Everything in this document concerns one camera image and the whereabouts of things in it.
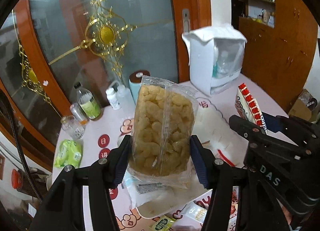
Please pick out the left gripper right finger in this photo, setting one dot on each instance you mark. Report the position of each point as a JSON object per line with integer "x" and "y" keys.
{"x": 258, "y": 208}

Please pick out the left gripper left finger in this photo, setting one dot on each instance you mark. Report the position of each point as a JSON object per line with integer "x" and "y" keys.
{"x": 63, "y": 207}

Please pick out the white red apple snack bag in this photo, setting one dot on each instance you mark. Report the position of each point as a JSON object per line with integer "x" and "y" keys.
{"x": 234, "y": 209}

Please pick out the white red striped snack bag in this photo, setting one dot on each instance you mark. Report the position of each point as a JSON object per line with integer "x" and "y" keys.
{"x": 248, "y": 108}

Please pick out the white blue label packet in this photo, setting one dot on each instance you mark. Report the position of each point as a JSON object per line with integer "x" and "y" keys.
{"x": 142, "y": 192}

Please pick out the green small snack packet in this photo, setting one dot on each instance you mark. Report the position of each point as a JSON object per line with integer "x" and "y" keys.
{"x": 164, "y": 223}

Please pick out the clear bag puffed snacks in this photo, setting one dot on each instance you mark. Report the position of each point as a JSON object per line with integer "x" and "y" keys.
{"x": 164, "y": 119}

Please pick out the cardboard box on floor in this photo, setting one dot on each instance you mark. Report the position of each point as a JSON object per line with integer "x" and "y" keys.
{"x": 305, "y": 107}

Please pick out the green wet wipes pack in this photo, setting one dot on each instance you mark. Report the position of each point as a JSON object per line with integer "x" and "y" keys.
{"x": 69, "y": 153}

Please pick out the white plastic storage bin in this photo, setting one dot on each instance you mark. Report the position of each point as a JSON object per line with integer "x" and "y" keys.
{"x": 212, "y": 139}

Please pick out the clear glass cup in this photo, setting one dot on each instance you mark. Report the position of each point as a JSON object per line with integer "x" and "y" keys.
{"x": 72, "y": 127}

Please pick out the small metal can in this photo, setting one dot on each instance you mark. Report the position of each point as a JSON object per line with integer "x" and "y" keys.
{"x": 78, "y": 113}

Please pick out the clear bottle green label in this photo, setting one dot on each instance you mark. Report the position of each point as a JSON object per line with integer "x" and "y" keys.
{"x": 87, "y": 102}

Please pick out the white cosmetic organizer box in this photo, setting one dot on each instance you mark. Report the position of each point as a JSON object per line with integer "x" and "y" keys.
{"x": 215, "y": 55}

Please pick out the white squeeze wash bottle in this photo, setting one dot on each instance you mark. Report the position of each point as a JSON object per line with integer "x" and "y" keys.
{"x": 125, "y": 98}

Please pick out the small white pill bottle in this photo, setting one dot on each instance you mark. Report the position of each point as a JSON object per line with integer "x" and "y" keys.
{"x": 112, "y": 98}

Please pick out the wooden cabinet with shelves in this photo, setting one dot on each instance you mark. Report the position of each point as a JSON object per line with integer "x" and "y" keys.
{"x": 279, "y": 59}

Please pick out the light blue canister brown lid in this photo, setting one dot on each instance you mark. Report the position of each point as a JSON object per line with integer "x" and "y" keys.
{"x": 135, "y": 80}

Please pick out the glass door gold ornament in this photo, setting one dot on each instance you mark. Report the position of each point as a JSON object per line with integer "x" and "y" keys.
{"x": 49, "y": 45}

